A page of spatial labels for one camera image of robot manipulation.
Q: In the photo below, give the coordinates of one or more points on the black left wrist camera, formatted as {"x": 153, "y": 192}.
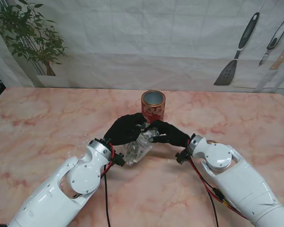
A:
{"x": 119, "y": 159}

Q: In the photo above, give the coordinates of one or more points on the clear plastic tea bag pouch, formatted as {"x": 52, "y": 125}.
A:
{"x": 137, "y": 151}

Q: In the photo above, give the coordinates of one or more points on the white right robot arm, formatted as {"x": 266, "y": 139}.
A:
{"x": 239, "y": 179}

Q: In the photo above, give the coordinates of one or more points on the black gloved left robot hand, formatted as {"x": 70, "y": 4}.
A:
{"x": 123, "y": 130}

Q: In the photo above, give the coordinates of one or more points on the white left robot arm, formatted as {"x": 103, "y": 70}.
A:
{"x": 61, "y": 189}

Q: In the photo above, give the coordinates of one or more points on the black slotted spatula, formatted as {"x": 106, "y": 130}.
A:
{"x": 226, "y": 73}

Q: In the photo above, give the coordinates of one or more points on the white wrinkled backdrop cloth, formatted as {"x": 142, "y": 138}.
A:
{"x": 144, "y": 35}

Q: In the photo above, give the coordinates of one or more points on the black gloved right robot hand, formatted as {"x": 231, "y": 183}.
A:
{"x": 175, "y": 136}

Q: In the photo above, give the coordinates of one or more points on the red floral tea canister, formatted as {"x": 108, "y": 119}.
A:
{"x": 153, "y": 107}

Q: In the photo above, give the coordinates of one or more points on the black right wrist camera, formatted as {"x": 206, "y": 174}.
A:
{"x": 181, "y": 158}

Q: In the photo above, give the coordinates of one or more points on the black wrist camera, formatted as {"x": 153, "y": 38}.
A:
{"x": 119, "y": 159}
{"x": 181, "y": 158}

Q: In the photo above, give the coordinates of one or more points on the green leafy plant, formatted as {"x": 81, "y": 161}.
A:
{"x": 26, "y": 30}

